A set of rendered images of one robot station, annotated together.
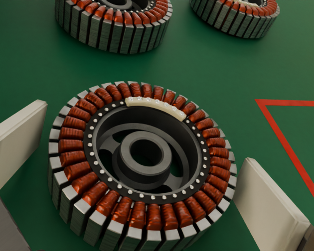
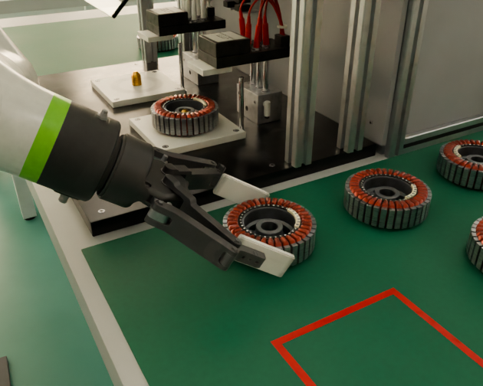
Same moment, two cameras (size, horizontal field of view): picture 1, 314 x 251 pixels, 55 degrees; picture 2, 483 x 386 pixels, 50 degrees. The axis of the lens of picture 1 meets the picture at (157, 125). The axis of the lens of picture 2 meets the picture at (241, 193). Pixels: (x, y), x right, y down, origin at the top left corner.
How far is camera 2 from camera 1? 57 cm
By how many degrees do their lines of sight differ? 70
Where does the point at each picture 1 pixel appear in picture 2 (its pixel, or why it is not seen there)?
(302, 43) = not seen: outside the picture
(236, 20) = (474, 250)
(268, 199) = (257, 245)
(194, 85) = (366, 253)
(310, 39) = not seen: outside the picture
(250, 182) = (274, 253)
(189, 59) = (397, 247)
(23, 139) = (242, 191)
